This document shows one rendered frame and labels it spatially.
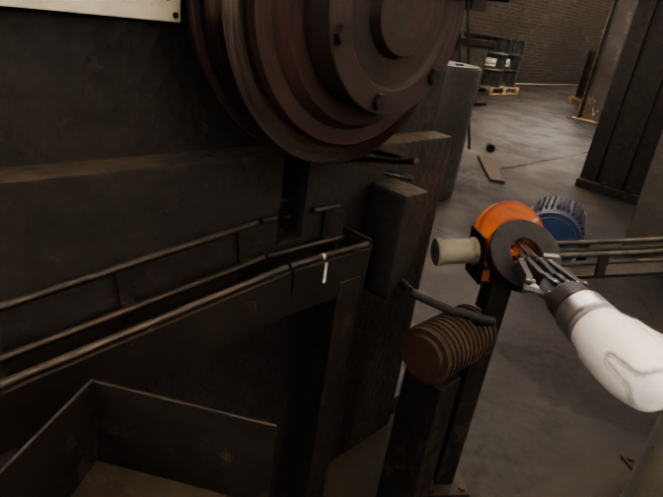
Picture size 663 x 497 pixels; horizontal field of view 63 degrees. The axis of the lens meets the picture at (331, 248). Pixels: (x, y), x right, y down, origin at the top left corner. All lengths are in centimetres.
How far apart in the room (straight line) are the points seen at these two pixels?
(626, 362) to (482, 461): 88
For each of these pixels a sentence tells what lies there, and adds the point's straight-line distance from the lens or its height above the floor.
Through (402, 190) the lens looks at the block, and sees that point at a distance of 107.
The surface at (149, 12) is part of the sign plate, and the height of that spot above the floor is 107.
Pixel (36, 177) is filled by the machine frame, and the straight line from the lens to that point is 75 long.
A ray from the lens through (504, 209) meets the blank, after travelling 122.
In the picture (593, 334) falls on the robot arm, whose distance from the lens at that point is 92.
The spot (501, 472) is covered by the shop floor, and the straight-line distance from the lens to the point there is 168.
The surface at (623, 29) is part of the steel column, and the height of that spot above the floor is 139.
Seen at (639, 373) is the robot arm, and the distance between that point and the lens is 87.
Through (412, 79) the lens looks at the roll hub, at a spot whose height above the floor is 103.
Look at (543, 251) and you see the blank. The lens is 119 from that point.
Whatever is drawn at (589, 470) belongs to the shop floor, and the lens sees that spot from 183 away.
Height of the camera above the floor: 111
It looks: 24 degrees down
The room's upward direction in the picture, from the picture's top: 8 degrees clockwise
